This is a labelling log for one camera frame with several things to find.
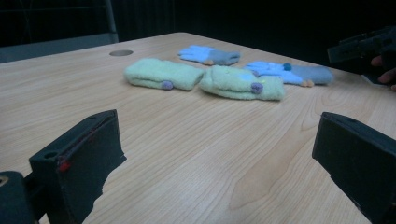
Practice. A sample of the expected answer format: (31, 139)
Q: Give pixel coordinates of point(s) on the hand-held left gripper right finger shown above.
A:
(361, 158)

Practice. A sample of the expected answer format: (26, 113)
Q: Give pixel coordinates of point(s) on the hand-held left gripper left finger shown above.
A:
(77, 161)

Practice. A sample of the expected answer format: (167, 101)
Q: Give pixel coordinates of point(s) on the blue glove with grey cuff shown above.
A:
(202, 54)
(280, 73)

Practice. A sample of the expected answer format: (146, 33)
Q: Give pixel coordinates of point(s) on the green fuzzy glove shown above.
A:
(158, 73)

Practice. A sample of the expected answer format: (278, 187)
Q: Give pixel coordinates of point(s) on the green sock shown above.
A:
(230, 82)

